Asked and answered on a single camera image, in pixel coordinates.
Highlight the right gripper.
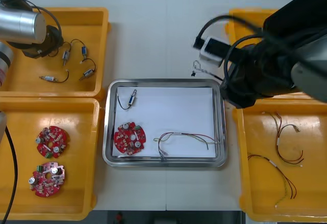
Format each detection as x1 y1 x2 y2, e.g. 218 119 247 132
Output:
220 44 268 109

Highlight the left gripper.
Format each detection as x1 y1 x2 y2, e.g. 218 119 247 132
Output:
22 25 64 59

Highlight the grey wire harness black connector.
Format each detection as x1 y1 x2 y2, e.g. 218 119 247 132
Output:
191 59 224 81

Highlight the yellow-orange plastic bin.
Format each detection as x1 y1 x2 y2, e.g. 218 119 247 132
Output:
0 7 111 99
0 97 106 221
231 93 327 223
225 8 282 53

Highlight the white sheet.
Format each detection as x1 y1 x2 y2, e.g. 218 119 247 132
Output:
111 86 218 158

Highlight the red black green-yellow harness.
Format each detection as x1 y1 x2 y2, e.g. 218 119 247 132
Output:
247 154 298 208

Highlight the round red circuit board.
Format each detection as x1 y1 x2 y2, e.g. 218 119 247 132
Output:
35 125 70 160
113 121 146 155
28 162 66 198

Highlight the steel tray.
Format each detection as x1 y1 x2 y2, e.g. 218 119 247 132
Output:
102 78 228 169

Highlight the metal solenoid with black cable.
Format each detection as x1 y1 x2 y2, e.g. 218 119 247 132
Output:
115 88 138 111
78 58 98 82
70 38 89 56
38 70 71 84
48 42 73 67

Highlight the red black wire harness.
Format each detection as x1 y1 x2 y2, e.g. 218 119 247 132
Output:
261 110 305 168

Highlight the red green-yellow wire harness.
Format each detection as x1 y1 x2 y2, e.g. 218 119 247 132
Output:
152 131 221 162

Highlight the thick black cable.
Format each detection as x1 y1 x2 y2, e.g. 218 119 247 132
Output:
0 125 18 224

